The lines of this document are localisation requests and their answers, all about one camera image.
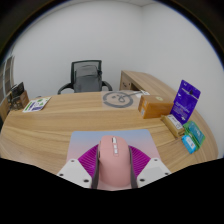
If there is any black box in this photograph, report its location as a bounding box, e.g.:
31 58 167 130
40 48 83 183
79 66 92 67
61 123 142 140
9 81 25 100

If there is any blue packet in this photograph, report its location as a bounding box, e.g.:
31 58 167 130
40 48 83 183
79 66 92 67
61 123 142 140
181 133 199 155

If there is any green packet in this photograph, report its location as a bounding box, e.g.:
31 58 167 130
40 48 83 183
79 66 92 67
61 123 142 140
182 120 207 148

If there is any wooden side desk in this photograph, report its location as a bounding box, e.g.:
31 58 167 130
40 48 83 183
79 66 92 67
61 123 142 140
119 69 182 101

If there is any purple standing sign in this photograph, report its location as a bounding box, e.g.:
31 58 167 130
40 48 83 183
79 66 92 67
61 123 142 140
169 79 202 126

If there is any pink and blue mouse pad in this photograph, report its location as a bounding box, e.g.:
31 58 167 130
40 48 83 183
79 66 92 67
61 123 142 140
65 128 162 168

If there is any black mesh office chair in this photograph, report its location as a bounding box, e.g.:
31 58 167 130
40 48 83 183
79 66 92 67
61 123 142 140
57 59 114 96

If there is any small tan box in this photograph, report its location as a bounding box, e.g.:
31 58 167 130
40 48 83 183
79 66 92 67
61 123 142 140
160 114 186 139

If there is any white sheet with coloured prints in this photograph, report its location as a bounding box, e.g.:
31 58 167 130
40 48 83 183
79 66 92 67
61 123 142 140
21 96 52 114

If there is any pink computer mouse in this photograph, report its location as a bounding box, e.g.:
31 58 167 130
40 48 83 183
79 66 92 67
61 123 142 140
96 134 134 187

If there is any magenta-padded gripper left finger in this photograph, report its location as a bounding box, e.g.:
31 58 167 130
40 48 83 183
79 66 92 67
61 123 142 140
56 143 101 190

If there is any orange-brown box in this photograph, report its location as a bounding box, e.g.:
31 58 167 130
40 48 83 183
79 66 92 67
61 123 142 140
137 94 175 120

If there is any grey backpack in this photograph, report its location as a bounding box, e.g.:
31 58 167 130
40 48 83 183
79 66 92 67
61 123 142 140
72 64 103 94

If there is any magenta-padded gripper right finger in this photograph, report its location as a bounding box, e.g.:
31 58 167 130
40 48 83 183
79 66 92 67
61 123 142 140
128 144 173 190

